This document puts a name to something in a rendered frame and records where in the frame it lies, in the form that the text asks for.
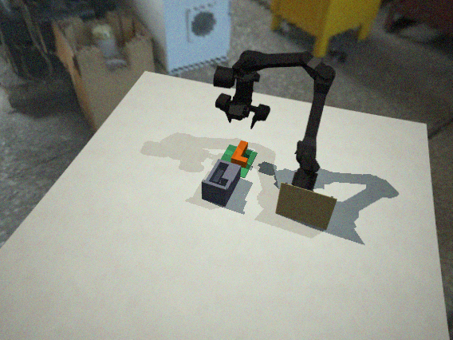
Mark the orange l-shaped part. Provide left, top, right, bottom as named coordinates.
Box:
left=230, top=140, right=248, bottom=168

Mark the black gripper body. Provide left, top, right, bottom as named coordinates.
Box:
left=215, top=90, right=270, bottom=121

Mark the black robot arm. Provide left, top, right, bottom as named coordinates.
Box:
left=213, top=50, right=336, bottom=192

